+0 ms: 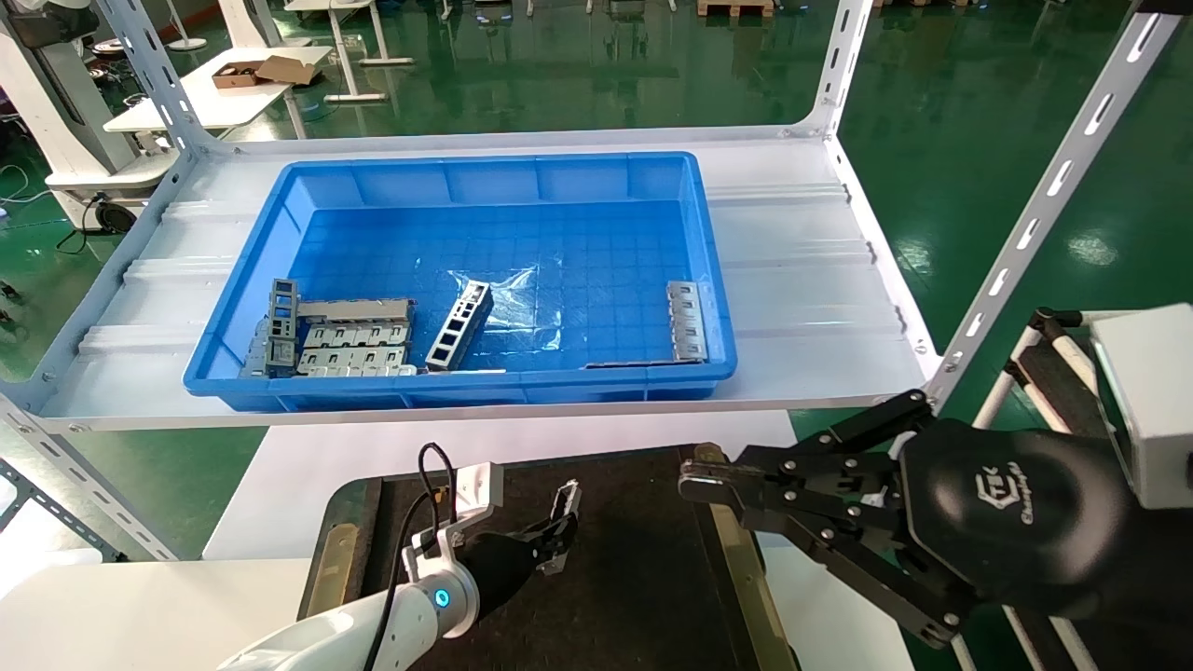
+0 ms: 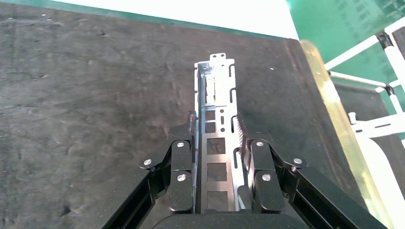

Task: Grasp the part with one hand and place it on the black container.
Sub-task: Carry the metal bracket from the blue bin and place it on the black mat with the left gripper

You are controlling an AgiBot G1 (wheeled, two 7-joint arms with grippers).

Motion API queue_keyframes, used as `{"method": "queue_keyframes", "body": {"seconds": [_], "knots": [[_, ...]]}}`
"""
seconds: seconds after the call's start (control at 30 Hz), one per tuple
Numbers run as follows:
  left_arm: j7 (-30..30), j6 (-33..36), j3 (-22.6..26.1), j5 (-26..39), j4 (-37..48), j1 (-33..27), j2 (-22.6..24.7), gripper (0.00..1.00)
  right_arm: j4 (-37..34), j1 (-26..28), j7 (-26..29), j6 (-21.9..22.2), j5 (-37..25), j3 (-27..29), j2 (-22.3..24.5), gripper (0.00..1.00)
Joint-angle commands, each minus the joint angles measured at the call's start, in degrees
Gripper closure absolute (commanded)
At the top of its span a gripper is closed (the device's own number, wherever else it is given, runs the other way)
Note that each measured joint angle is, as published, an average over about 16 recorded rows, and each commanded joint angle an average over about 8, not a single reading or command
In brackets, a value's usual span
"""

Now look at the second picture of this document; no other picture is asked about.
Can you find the white tube cart, black mats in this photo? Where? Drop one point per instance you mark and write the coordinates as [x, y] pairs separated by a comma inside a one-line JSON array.
[[373, 128]]

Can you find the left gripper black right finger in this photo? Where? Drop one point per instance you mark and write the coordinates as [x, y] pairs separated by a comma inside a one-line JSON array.
[[267, 183]]

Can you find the metal bracket with square holes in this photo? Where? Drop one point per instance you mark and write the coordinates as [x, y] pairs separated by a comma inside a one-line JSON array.
[[218, 94]]

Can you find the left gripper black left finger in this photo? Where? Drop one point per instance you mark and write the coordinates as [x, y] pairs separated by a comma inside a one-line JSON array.
[[182, 177]]

